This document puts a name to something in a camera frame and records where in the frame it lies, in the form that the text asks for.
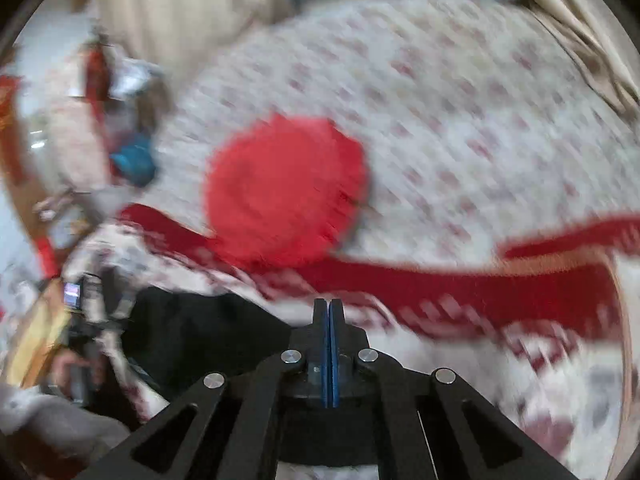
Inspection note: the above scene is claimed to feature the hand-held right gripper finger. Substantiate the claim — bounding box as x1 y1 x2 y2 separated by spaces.
90 299 329 480
329 299 579 480

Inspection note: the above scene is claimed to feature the person's left hand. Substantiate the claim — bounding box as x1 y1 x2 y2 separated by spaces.
49 349 81 395

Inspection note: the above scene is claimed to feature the dark cloth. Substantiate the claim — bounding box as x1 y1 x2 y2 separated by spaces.
122 287 307 413

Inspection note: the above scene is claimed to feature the teal blue object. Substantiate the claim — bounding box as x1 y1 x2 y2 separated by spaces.
109 132 157 188

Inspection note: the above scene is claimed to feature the white red printed bed sheet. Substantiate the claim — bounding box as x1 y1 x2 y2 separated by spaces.
65 0 640 480

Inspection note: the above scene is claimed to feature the beige curtain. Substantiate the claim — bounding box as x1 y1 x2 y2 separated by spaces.
94 0 288 78

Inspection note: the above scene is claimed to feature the beige crumpled cloth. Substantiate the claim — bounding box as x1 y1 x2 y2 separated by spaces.
492 0 640 123

